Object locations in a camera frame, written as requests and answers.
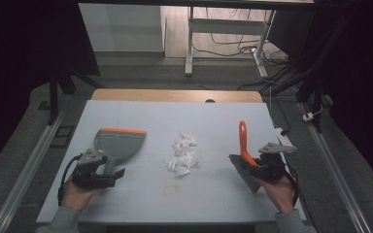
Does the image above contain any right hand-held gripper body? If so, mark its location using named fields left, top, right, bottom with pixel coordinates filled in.
left=248, top=142, right=297, bottom=185

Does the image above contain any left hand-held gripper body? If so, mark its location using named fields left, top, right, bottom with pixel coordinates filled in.
left=72, top=148, right=118, bottom=189

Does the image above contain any grey dustpan with orange edge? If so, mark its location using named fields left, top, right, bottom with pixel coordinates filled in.
left=93, top=127, right=148, bottom=178

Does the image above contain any orange-handled grey brush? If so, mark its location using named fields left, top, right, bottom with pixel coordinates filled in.
left=227, top=119, right=262, bottom=195

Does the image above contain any pile of white paper scraps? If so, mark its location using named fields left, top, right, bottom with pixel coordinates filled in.
left=163, top=131, right=201, bottom=178

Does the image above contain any person's left hand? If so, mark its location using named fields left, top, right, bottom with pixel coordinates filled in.
left=60, top=180, right=103, bottom=212

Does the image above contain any person's right hand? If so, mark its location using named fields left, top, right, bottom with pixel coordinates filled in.
left=259, top=174, right=296, bottom=216

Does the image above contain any white power strip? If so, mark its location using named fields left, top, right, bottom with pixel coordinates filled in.
left=274, top=127, right=293, bottom=148

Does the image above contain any black floor plate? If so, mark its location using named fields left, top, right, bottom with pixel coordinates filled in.
left=50, top=125, right=76, bottom=150

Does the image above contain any black metal stand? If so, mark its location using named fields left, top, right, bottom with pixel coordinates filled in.
left=46, top=62, right=106, bottom=126

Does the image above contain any wooden table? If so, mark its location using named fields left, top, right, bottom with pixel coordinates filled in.
left=90, top=88, right=264, bottom=104

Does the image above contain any black tripod stand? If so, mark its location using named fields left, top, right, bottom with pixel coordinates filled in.
left=261, top=13, right=357, bottom=134

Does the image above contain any dark curtain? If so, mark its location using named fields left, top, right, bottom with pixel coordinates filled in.
left=266, top=0, right=373, bottom=197
left=0, top=0, right=101, bottom=178

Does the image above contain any white panel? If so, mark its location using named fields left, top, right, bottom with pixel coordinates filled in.
left=78, top=3, right=167, bottom=53

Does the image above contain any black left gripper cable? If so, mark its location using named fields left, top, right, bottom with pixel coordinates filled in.
left=57, top=154, right=83, bottom=207

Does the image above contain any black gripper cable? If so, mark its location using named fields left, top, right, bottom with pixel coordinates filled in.
left=57, top=154, right=83, bottom=207
left=281, top=160, right=301, bottom=209

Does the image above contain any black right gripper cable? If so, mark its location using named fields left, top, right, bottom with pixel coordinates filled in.
left=281, top=160, right=301, bottom=209

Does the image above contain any aluminium floor rail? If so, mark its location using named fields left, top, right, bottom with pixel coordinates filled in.
left=298, top=102, right=373, bottom=233
left=0, top=110, right=66, bottom=233

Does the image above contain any white adapter with cable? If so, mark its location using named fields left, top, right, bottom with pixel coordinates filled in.
left=301, top=104, right=324, bottom=123

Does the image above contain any tangle of floor cables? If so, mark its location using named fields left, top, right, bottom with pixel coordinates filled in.
left=192, top=7, right=294, bottom=92

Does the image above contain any white metal desk frame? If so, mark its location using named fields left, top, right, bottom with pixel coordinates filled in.
left=184, top=5, right=277, bottom=79

